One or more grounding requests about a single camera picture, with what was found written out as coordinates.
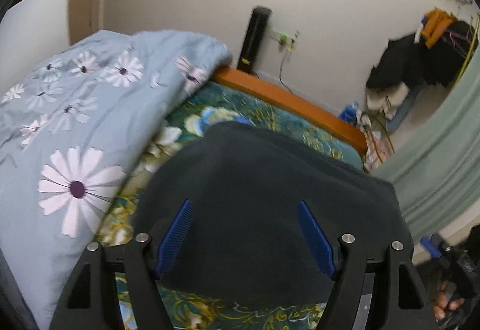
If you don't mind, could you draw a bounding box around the dark grey white fleece garment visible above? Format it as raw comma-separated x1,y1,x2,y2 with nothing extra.
132,122,413,307

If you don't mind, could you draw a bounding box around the black clothes heap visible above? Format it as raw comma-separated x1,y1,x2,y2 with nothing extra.
366,20,479,91

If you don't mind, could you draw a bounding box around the person's right hand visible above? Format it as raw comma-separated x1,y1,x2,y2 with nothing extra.
433,281,465,320

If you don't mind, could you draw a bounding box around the pale green curtain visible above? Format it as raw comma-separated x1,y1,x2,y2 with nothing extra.
373,54,479,242

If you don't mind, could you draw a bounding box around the light blue daisy quilt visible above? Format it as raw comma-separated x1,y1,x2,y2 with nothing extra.
1,30,232,329

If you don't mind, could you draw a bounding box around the teal floral plush blanket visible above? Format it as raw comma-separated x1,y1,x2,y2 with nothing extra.
97,83,363,329

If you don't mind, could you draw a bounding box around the orange garment on heap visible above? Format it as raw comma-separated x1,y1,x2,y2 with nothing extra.
421,8,457,49

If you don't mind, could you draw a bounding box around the black cylindrical tower speaker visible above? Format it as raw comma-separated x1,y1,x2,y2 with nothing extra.
237,6,272,74

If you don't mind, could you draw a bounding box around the orange wooden bed frame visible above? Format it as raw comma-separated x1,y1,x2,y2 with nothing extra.
211,67,368,157

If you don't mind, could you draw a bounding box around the wall socket with cable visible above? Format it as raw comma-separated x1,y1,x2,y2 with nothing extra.
270,30,300,94

